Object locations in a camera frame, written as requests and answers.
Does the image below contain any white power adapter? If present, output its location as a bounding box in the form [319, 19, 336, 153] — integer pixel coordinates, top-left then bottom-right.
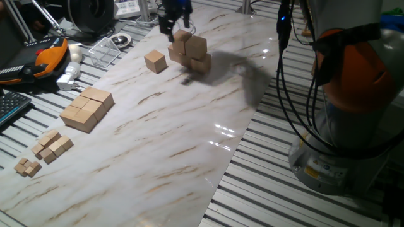
[56, 61, 82, 91]

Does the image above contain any silver metal frame rod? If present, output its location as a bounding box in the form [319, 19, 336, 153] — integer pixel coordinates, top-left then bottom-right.
[2, 0, 36, 44]

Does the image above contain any small wooden cube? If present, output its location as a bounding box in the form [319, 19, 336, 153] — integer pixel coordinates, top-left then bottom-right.
[45, 129, 62, 143]
[37, 135, 53, 148]
[30, 143, 45, 156]
[39, 148, 57, 165]
[57, 135, 74, 151]
[48, 141, 66, 158]

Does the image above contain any white egg shaped object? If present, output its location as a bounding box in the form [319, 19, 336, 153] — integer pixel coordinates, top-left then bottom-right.
[68, 44, 83, 64]

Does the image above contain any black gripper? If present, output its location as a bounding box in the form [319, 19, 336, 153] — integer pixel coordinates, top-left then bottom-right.
[158, 0, 194, 43]

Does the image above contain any white thin cable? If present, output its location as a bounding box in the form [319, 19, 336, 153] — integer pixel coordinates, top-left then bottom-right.
[175, 18, 197, 35]

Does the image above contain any white control box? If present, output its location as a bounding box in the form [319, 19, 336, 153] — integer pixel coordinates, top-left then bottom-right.
[113, 0, 158, 20]

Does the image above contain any round metal tin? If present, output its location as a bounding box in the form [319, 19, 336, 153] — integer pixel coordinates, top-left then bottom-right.
[109, 32, 133, 49]

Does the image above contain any clear plastic box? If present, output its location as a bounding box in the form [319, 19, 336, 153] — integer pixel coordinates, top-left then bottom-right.
[88, 37, 122, 69]

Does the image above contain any aluminium profile post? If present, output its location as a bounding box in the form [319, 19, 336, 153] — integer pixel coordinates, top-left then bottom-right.
[138, 0, 151, 22]
[235, 0, 257, 15]

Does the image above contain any black round spool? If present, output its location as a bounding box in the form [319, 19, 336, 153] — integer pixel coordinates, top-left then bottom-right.
[61, 0, 116, 35]

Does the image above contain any blue bag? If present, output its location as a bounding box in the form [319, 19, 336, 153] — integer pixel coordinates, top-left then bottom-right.
[378, 12, 404, 32]

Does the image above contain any black computer keyboard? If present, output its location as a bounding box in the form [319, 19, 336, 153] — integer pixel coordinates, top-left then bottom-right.
[0, 90, 32, 127]

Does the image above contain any black orange teach pendant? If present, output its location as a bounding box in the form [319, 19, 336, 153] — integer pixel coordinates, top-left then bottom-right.
[0, 37, 69, 86]

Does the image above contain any medium wooden cube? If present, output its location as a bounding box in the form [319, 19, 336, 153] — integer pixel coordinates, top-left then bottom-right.
[93, 90, 116, 112]
[69, 95, 92, 110]
[71, 108, 98, 134]
[81, 99, 107, 123]
[79, 86, 105, 102]
[59, 105, 81, 124]

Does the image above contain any white marble pattern mat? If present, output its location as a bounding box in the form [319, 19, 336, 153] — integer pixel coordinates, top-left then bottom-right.
[0, 3, 299, 227]

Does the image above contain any black strap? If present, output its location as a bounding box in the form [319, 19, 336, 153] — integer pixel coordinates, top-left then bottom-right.
[311, 22, 383, 86]

